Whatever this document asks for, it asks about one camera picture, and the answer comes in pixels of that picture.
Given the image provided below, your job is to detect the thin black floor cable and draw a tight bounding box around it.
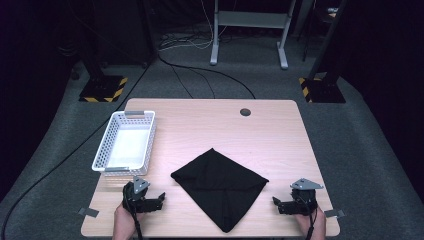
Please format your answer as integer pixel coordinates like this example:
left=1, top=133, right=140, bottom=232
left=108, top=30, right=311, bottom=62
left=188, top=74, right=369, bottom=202
left=170, top=65, right=195, bottom=100

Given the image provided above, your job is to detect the person's right hand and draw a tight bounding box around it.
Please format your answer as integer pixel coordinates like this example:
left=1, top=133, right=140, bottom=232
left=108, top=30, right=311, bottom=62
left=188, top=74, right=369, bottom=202
left=294, top=206, right=327, bottom=240

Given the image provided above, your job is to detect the white perforated plastic basket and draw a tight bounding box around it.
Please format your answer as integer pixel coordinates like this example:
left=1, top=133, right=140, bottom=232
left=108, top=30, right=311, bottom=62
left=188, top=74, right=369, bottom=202
left=91, top=110, right=157, bottom=177

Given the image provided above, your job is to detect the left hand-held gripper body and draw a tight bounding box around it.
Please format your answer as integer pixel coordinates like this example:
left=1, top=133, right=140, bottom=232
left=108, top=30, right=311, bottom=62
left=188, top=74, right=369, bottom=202
left=122, top=175, right=155, bottom=215

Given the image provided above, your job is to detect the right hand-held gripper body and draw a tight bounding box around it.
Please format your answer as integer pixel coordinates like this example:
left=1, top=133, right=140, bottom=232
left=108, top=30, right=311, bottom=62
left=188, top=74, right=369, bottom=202
left=289, top=177, right=325, bottom=216

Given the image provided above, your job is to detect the black cabinet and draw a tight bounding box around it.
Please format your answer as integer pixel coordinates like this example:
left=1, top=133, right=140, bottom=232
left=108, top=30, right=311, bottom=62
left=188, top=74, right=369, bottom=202
left=92, top=0, right=158, bottom=67

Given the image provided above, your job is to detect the black stand with striped base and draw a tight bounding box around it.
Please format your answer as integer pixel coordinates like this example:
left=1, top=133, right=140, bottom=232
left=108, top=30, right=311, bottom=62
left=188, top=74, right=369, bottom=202
left=298, top=0, right=348, bottom=104
left=78, top=0, right=129, bottom=104

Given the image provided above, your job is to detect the grey metal stand frame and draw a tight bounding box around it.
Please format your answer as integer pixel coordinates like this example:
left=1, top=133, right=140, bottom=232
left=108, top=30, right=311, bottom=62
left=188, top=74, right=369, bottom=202
left=209, top=0, right=298, bottom=71

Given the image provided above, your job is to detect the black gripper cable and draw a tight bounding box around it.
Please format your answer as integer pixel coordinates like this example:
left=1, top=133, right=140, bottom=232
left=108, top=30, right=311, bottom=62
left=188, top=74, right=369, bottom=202
left=297, top=192, right=318, bottom=240
left=122, top=182, right=145, bottom=240

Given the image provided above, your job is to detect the black shirt with cartoon print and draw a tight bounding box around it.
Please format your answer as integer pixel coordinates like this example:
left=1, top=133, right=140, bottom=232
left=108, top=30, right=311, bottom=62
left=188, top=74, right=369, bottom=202
left=170, top=147, right=270, bottom=234

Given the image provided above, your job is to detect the black curved floor cable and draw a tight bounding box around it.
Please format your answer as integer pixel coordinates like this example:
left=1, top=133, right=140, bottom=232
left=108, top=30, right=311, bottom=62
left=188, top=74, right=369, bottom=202
left=157, top=52, right=257, bottom=100

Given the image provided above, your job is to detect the thick black floor cable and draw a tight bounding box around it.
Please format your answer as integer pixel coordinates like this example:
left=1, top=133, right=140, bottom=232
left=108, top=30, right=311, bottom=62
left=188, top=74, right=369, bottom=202
left=0, top=63, right=152, bottom=240

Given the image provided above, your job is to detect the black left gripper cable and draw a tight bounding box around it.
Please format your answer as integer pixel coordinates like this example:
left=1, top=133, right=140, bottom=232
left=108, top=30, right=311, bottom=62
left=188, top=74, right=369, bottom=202
left=122, top=182, right=145, bottom=240

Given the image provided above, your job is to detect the grey tape strip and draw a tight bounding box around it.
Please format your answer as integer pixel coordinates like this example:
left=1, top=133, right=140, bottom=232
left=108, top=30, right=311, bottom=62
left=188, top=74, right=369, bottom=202
left=77, top=206, right=100, bottom=219
left=323, top=208, right=346, bottom=220

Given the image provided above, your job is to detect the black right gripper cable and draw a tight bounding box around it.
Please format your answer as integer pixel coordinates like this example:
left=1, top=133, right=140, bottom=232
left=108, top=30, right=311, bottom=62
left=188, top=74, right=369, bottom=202
left=297, top=192, right=318, bottom=240

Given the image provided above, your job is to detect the white floor cable bundle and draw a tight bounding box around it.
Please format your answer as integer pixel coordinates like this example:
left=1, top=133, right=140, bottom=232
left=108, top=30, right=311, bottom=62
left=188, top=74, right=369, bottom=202
left=158, top=0, right=215, bottom=52

